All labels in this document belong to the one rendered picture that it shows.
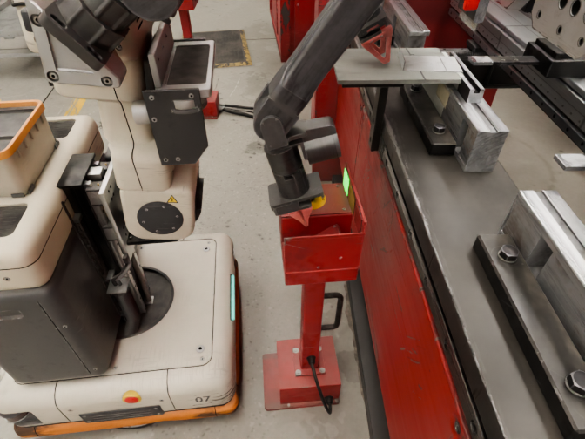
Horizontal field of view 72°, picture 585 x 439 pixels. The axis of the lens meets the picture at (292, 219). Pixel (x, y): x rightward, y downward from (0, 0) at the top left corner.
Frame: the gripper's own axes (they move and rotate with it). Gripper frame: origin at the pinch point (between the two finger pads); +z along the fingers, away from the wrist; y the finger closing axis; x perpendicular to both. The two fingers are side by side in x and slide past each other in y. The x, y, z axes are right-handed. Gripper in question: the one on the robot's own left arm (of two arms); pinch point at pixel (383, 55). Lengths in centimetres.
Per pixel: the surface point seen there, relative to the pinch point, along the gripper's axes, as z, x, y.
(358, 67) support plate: -1.0, 5.9, -1.9
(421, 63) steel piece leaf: 6.0, -7.0, -0.3
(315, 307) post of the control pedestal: 42, 40, -28
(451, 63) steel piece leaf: 9.2, -12.8, -0.4
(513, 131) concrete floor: 150, -61, 137
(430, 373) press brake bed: 29, 14, -58
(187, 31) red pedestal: 2, 92, 163
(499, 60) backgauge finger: 14.4, -22.6, 0.2
